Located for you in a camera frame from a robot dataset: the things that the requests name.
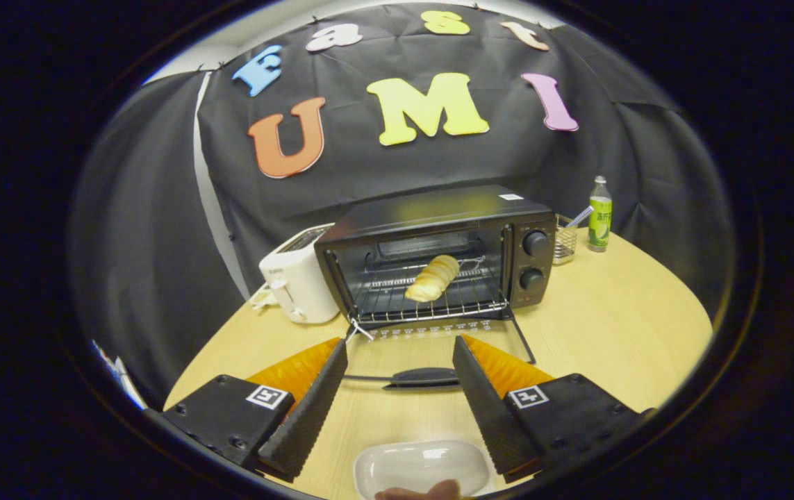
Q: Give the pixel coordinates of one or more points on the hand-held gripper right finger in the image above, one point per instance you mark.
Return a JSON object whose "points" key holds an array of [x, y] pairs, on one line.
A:
{"points": [[490, 410]]}

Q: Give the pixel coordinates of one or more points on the green drink bottle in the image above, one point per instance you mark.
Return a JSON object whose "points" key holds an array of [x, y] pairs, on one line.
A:
{"points": [[599, 222]]}

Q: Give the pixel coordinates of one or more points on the small white tray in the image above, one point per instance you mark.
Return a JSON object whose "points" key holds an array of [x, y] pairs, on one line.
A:
{"points": [[263, 298]]}

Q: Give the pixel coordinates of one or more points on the golden bread roll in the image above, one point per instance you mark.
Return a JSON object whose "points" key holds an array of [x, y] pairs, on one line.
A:
{"points": [[431, 278]]}

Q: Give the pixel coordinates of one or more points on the black toaster oven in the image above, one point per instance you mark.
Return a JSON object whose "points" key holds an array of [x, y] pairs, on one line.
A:
{"points": [[438, 208]]}

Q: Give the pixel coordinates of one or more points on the white pop-up toaster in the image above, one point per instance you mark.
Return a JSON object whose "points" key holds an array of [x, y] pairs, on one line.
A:
{"points": [[299, 285]]}

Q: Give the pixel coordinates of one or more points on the white rectangular plate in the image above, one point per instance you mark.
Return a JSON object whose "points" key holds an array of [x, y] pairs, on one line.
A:
{"points": [[424, 462]]}

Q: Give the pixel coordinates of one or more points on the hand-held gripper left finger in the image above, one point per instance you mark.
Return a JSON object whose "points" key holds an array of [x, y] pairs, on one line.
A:
{"points": [[306, 417]]}

